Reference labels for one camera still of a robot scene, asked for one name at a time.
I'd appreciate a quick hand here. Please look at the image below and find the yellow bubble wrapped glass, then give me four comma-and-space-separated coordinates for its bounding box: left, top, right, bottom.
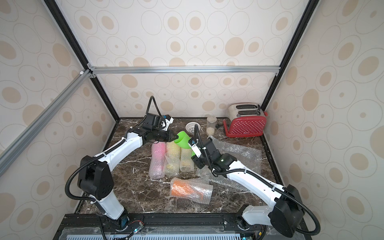
164, 142, 181, 177

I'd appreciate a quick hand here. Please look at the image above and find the beige bubble wrapped glass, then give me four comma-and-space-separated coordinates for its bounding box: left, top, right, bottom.
180, 149, 195, 173

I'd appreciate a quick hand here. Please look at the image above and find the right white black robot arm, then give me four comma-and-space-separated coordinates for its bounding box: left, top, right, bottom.
188, 139, 321, 238

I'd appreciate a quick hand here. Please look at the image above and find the orange bubble wrapped glass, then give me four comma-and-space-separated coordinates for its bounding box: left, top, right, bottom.
170, 178, 213, 205

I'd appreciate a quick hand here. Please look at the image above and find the left diagonal aluminium rail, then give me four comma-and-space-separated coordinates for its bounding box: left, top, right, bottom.
1, 70, 91, 175

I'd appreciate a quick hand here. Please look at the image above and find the green wine glass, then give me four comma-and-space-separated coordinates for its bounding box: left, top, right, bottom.
174, 131, 195, 158

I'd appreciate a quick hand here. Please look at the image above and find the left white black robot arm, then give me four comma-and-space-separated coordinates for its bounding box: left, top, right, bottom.
65, 114, 178, 229

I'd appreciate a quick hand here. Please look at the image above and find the horizontal aluminium rail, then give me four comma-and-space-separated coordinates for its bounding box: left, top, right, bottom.
90, 66, 280, 74

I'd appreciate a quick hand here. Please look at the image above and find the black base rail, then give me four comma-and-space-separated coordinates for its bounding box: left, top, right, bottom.
53, 211, 313, 240

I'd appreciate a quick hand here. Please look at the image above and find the white sink strainer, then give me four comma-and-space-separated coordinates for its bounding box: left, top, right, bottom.
185, 122, 201, 134

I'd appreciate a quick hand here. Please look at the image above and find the pink bubble wrapped glass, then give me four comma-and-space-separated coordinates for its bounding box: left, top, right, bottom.
149, 142, 167, 180

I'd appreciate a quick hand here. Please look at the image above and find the red toaster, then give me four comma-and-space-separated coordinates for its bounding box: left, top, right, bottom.
223, 103, 268, 138

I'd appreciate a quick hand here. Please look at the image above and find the clear jar with powder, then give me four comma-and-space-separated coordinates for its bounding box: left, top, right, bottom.
206, 115, 217, 136

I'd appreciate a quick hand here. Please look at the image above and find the clear bubble wrap sheet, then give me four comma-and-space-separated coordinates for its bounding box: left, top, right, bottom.
199, 135, 263, 193

